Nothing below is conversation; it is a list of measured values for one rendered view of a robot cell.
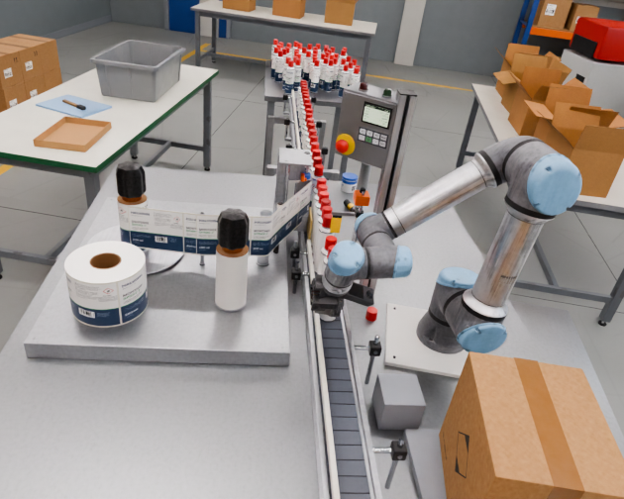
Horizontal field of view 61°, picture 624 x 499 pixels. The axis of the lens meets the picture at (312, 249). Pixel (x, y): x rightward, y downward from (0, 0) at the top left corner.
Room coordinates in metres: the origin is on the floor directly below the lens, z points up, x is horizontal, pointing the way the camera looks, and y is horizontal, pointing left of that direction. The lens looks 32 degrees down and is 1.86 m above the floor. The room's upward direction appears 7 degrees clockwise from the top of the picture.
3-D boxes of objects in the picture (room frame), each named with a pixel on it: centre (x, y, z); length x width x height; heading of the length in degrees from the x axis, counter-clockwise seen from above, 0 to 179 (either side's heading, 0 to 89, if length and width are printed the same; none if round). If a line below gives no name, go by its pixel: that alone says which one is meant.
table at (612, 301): (3.60, -1.51, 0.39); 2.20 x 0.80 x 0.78; 176
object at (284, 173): (1.72, 0.10, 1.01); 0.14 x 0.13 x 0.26; 8
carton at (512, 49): (4.48, -1.49, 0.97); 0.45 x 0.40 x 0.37; 88
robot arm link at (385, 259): (1.05, -0.17, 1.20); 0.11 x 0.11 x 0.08; 13
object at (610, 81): (6.45, -3.00, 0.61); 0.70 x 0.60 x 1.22; 7
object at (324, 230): (1.43, -0.04, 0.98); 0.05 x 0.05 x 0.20
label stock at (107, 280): (1.13, 0.54, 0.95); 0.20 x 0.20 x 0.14
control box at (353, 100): (1.43, -0.12, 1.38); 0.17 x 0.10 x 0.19; 63
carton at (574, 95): (3.15, -1.43, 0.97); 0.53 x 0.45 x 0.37; 88
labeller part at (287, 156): (1.72, 0.10, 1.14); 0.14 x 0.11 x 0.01; 8
